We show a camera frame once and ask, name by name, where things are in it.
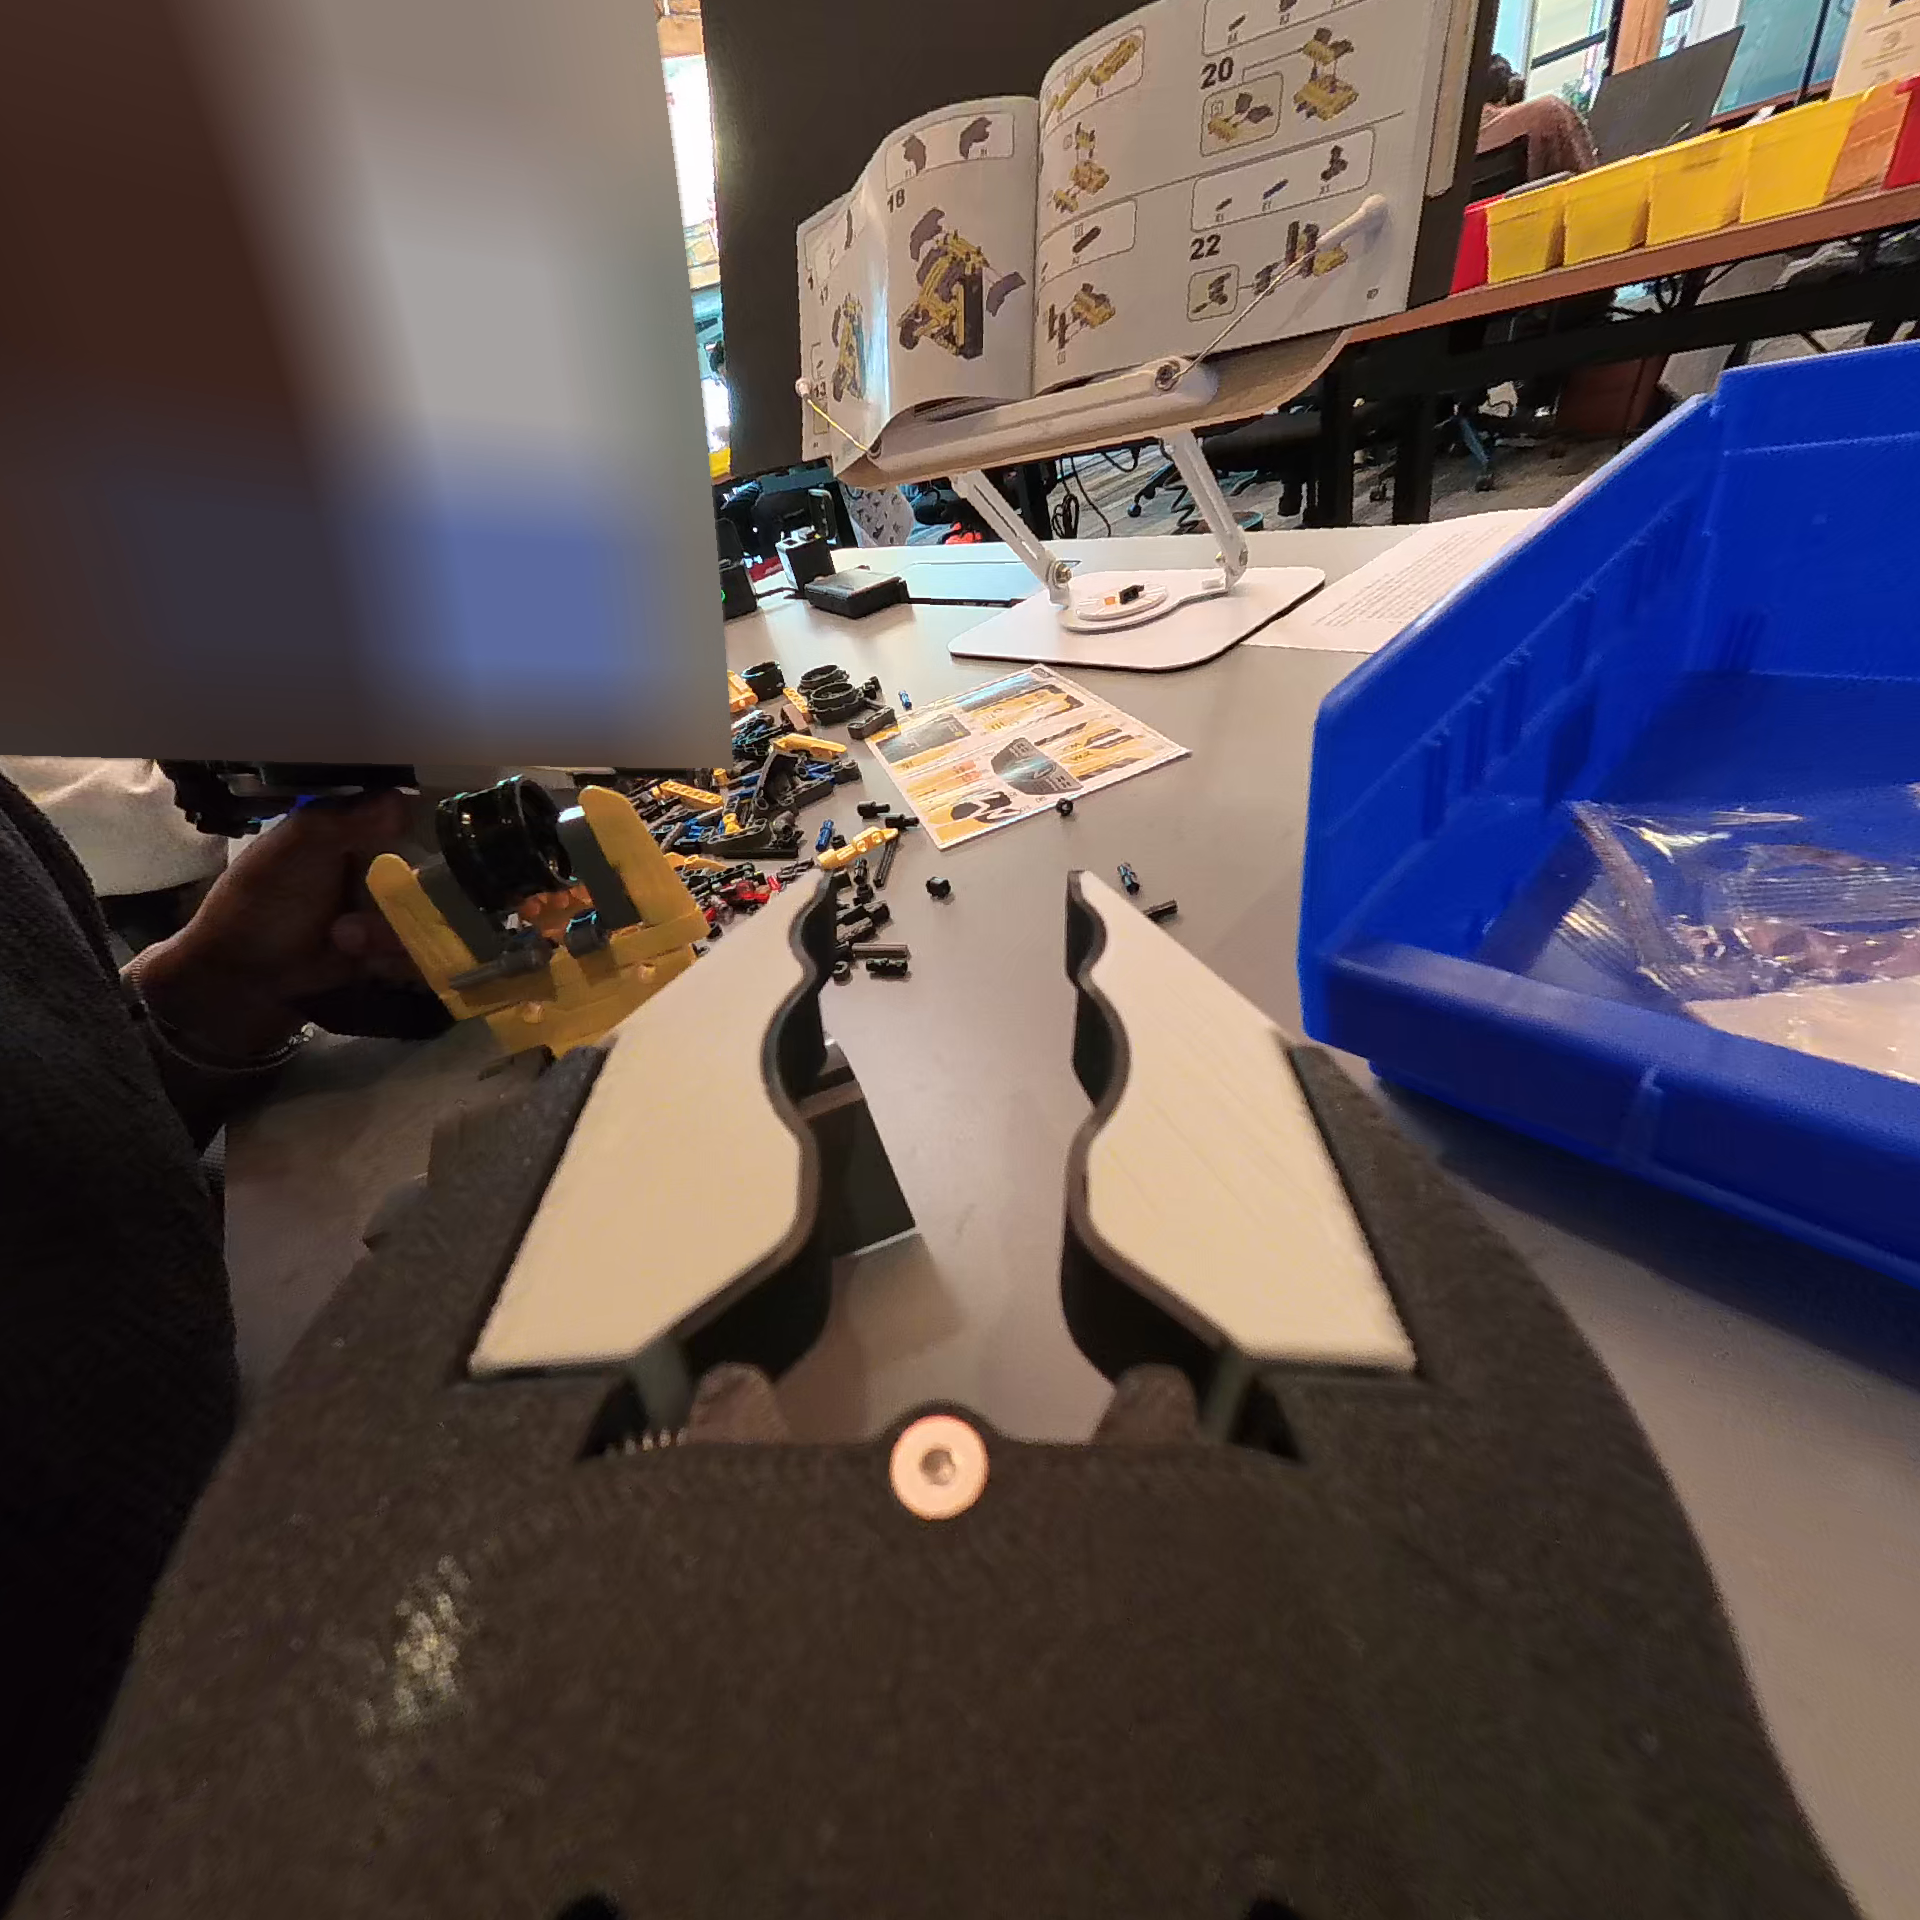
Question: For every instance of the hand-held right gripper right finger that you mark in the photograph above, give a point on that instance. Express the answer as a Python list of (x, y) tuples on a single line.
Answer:
[(1243, 1185)]

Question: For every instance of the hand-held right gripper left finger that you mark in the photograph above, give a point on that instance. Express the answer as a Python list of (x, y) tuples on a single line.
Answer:
[(662, 1185)]

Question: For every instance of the yellow brick vehicle model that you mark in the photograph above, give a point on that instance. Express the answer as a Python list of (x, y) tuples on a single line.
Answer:
[(555, 1019)]

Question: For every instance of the person's left hand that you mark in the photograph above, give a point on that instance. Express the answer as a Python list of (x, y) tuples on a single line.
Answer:
[(271, 944)]

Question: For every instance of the blue plastic bin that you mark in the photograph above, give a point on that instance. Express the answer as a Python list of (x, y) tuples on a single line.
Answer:
[(1425, 840)]

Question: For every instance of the pile of brick parts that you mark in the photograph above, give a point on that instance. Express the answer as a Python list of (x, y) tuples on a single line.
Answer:
[(818, 745)]

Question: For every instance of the yellow black sticker sheet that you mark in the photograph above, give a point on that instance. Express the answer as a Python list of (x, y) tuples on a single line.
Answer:
[(1037, 751)]

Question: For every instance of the white book stand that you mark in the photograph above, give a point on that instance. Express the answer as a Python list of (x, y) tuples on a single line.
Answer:
[(1141, 639)]

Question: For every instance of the clear plastic bag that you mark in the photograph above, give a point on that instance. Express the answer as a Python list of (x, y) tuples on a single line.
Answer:
[(1723, 884)]

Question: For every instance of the printed paper sheet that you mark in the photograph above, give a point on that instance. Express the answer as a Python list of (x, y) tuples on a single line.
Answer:
[(1395, 599)]

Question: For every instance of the small black device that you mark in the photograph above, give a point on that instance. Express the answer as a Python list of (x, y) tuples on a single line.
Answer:
[(805, 562)]

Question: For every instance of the black power adapter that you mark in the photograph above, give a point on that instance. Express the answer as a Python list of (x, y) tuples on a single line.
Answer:
[(856, 594)]

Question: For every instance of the large black panel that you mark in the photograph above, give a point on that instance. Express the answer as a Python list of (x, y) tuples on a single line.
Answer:
[(840, 90)]

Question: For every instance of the red storage bin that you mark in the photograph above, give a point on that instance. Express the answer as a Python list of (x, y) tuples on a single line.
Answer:
[(1472, 248)]

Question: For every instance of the yellow storage bin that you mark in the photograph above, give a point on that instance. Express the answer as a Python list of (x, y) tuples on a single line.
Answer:
[(1527, 235), (1699, 192), (1799, 162), (1607, 214)]

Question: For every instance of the wooden desk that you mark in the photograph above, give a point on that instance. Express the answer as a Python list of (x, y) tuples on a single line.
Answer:
[(1650, 276)]

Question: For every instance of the instruction booklet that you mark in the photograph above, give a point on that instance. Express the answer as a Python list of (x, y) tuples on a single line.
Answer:
[(1200, 148)]

